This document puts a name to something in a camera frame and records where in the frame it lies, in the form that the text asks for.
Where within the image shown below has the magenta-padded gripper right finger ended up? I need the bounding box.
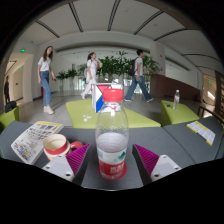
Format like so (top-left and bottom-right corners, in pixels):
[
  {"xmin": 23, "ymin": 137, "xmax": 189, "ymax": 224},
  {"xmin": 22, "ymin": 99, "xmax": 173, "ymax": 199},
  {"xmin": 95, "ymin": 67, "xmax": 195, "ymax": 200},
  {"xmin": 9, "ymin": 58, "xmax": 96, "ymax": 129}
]
[{"xmin": 131, "ymin": 143, "xmax": 183, "ymax": 186}]

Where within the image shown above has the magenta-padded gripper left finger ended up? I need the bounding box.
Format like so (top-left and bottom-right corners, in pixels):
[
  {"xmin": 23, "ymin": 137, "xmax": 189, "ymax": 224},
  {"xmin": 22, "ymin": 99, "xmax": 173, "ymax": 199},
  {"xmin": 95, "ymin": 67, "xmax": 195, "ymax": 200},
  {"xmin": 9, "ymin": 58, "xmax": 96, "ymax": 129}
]
[{"xmin": 42, "ymin": 143, "xmax": 92, "ymax": 186}]

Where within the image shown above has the clear red-capped water bottle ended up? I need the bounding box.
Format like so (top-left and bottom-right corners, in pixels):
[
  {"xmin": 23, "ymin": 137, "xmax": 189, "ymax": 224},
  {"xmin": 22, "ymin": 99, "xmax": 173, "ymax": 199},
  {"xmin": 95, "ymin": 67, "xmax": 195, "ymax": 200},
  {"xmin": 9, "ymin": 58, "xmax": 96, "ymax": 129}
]
[{"xmin": 95, "ymin": 88, "xmax": 130, "ymax": 181}]

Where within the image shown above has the small clear water bottle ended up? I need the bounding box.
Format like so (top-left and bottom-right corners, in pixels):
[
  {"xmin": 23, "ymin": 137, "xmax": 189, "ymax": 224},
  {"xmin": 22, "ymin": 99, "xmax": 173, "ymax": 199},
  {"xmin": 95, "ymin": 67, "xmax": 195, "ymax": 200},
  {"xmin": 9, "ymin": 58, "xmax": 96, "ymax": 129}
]
[{"xmin": 172, "ymin": 89, "xmax": 181, "ymax": 111}]

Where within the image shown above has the red and white patterned cup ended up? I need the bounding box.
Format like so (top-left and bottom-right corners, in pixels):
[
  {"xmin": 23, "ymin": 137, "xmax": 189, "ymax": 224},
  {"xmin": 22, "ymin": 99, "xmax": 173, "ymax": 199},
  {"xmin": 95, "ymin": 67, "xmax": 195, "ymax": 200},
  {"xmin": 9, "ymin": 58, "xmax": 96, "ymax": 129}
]
[{"xmin": 43, "ymin": 133, "xmax": 84, "ymax": 162}]

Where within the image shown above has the colourful printed magazine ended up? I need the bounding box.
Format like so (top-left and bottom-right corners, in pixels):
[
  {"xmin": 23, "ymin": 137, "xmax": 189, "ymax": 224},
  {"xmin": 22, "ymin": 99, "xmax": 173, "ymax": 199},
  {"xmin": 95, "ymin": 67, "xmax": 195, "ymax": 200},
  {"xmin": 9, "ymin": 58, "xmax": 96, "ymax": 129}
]
[{"xmin": 10, "ymin": 120, "xmax": 64, "ymax": 166}]

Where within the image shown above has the yellow-edged white leaflet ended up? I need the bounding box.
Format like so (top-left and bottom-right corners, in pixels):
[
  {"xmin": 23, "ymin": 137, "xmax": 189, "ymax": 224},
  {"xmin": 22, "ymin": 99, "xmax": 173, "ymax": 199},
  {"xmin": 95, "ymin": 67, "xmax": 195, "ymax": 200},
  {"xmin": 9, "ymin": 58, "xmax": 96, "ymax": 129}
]
[{"xmin": 185, "ymin": 120, "xmax": 217, "ymax": 147}]

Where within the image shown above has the lime green block seat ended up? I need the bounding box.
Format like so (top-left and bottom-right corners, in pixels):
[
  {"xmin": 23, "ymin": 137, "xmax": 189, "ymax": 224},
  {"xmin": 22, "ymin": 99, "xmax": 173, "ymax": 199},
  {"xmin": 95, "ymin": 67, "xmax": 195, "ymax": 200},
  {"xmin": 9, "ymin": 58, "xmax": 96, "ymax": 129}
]
[{"xmin": 160, "ymin": 99, "xmax": 200, "ymax": 127}]

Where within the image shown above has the large lime green low table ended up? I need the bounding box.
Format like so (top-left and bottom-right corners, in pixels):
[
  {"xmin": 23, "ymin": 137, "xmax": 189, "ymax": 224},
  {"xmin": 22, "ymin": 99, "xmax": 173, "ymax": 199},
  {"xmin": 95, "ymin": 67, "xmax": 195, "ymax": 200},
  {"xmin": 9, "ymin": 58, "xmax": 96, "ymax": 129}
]
[{"xmin": 65, "ymin": 98, "xmax": 162, "ymax": 129}]

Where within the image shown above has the dark wooden table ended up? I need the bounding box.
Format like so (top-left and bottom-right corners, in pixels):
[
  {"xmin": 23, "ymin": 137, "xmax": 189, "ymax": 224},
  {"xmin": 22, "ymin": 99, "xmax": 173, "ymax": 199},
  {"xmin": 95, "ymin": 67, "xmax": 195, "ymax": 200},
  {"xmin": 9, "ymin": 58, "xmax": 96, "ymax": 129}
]
[{"xmin": 198, "ymin": 104, "xmax": 224, "ymax": 125}]

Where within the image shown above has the white red blue geometric box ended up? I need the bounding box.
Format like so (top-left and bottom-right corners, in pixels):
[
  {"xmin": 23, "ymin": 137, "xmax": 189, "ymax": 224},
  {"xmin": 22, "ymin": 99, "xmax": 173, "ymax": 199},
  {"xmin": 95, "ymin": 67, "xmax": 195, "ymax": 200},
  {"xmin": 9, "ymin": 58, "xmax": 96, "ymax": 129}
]
[{"xmin": 91, "ymin": 83, "xmax": 123, "ymax": 114}]

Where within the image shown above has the black bag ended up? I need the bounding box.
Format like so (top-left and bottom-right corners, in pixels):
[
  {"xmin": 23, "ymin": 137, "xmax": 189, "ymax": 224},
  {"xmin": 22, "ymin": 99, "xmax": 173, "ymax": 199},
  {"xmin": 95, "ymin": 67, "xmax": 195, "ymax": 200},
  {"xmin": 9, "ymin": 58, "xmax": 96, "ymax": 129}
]
[{"xmin": 4, "ymin": 100, "xmax": 18, "ymax": 113}]

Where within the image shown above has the person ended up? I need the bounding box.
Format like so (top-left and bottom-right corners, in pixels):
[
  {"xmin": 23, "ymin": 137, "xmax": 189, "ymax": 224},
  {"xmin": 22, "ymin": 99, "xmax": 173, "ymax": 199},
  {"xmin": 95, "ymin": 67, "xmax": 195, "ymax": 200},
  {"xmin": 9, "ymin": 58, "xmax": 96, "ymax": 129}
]
[
  {"xmin": 123, "ymin": 49, "xmax": 155, "ymax": 103},
  {"xmin": 3, "ymin": 75, "xmax": 11, "ymax": 105},
  {"xmin": 37, "ymin": 45, "xmax": 57, "ymax": 115},
  {"xmin": 80, "ymin": 51, "xmax": 101, "ymax": 100}
]

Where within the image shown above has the group of potted green plants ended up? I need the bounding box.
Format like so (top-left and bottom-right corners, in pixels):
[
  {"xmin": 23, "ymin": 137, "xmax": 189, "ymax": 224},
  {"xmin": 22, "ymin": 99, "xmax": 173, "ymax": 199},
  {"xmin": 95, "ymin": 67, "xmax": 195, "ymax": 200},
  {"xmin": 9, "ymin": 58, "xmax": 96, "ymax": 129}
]
[{"xmin": 55, "ymin": 50, "xmax": 161, "ymax": 89}]

